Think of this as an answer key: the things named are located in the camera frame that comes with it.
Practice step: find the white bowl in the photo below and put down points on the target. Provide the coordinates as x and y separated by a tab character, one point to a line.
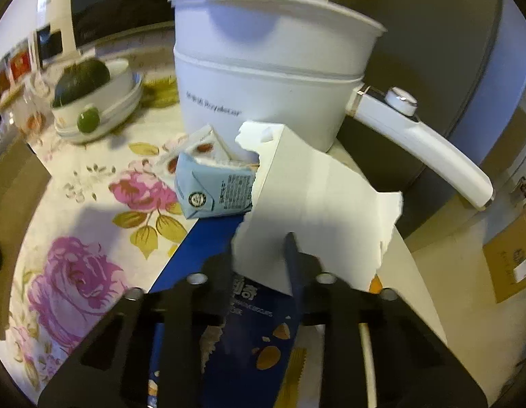
118	93

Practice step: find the cardboard box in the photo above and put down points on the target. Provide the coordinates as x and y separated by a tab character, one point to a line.
512	259

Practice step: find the green lime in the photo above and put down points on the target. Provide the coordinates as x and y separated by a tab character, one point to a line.
88	120

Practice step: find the light blue milk carton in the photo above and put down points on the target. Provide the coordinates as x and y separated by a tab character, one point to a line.
207	191

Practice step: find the white almond print carton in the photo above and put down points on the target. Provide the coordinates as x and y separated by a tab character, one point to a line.
203	144

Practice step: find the red tin jar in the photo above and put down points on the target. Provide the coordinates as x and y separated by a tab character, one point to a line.
22	64

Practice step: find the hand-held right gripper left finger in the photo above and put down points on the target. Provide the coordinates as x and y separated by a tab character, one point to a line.
218	280

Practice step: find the white electric pot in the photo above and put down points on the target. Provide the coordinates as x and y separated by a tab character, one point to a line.
267	72

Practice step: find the blue cookie box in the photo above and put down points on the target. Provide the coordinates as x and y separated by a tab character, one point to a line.
246	348

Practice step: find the black microwave oven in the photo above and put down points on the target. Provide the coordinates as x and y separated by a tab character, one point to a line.
118	0

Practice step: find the white kitchen appliance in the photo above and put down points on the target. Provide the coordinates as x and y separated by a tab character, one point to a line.
59	8

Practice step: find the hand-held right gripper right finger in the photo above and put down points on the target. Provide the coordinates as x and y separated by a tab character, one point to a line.
295	263

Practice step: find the glass dome container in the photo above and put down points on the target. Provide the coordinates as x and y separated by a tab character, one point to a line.
31	97

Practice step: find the floral tablecloth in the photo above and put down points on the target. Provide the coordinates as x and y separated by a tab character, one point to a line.
76	221

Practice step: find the green pumpkin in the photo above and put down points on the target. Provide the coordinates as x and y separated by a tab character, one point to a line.
82	80

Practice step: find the amber glass jar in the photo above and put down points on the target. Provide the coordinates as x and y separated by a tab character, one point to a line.
0	83

